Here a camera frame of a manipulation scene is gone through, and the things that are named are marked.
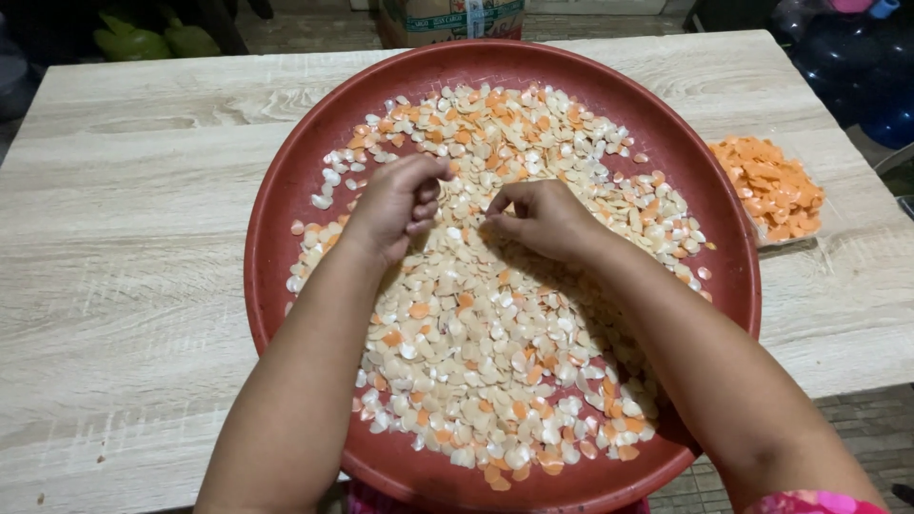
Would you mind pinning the pile of orange shells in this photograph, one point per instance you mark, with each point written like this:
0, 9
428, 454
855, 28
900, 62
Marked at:
775, 189

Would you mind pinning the person's right hand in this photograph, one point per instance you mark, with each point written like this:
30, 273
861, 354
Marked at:
548, 218

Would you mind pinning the person's left fingers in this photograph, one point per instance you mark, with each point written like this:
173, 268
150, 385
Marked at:
428, 203

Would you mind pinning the cardboard box with green tape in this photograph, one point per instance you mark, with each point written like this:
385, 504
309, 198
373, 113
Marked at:
450, 20

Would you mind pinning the heap of white and orange shells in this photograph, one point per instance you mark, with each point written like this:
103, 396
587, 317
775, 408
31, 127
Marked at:
485, 335

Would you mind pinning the clear plastic bag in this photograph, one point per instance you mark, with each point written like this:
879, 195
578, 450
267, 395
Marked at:
835, 207

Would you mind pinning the pink floral sleeve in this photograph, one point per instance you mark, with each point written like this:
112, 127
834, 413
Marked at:
814, 502

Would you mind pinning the pink clothing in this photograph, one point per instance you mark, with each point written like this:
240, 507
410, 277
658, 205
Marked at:
371, 500

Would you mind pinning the round red plastic tray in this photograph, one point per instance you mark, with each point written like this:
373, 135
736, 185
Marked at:
285, 214

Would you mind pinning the blue water jug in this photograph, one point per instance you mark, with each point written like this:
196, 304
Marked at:
860, 68

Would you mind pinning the green plastic object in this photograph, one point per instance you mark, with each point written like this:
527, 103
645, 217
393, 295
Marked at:
153, 39

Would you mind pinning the person's left hand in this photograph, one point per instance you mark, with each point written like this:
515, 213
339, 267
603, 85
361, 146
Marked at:
389, 203

